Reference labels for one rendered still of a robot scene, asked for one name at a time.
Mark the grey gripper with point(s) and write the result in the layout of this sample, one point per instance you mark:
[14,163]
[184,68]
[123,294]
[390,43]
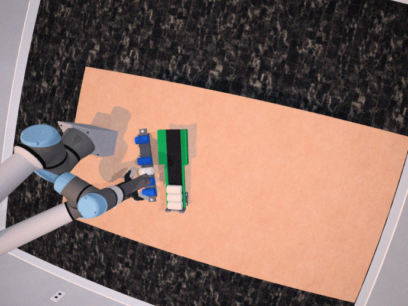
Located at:
[135,195]

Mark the white cylinder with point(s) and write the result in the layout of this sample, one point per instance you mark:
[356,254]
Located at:
[174,189]
[148,170]
[174,197]
[175,205]

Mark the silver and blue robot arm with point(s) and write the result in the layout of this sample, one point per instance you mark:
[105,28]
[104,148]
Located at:
[42,151]

